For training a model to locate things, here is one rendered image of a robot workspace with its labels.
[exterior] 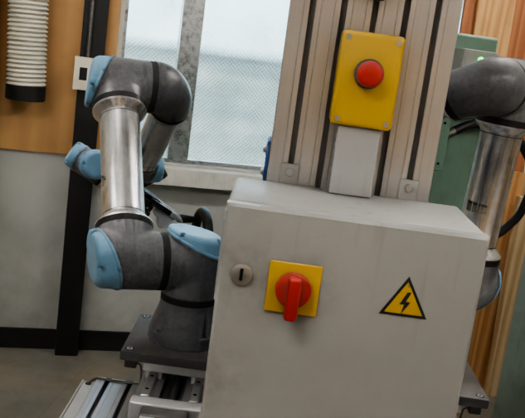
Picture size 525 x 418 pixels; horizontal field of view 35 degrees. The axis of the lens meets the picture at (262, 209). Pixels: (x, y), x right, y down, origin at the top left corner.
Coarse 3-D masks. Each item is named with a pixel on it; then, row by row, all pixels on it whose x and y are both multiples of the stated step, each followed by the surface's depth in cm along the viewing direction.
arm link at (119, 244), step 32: (96, 64) 176; (128, 64) 178; (96, 96) 176; (128, 96) 174; (128, 128) 172; (128, 160) 169; (128, 192) 165; (96, 224) 163; (128, 224) 160; (96, 256) 156; (128, 256) 157; (160, 256) 159; (128, 288) 160
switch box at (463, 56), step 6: (456, 48) 224; (462, 48) 221; (456, 54) 224; (462, 54) 221; (468, 54) 220; (474, 54) 221; (480, 54) 221; (486, 54) 221; (492, 54) 222; (456, 60) 224; (462, 60) 221; (468, 60) 221; (474, 60) 221; (456, 66) 224
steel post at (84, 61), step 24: (96, 0) 326; (96, 24) 328; (96, 48) 330; (72, 144) 337; (72, 192) 341; (72, 216) 343; (72, 240) 345; (72, 264) 348; (72, 288) 350; (72, 312) 352; (72, 336) 355
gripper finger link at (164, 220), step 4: (156, 208) 230; (168, 208) 231; (156, 212) 230; (160, 212) 230; (172, 212) 230; (160, 216) 231; (164, 216) 231; (168, 216) 231; (172, 216) 231; (176, 216) 232; (180, 216) 233; (160, 220) 231; (164, 220) 231; (168, 220) 232; (172, 220) 232; (176, 220) 232; (180, 220) 233; (160, 224) 231; (164, 224) 232
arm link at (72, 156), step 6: (78, 144) 221; (84, 144) 223; (72, 150) 220; (78, 150) 221; (84, 150) 221; (66, 156) 224; (72, 156) 220; (78, 156) 228; (66, 162) 222; (72, 162) 221; (72, 168) 223; (90, 180) 224; (96, 180) 224
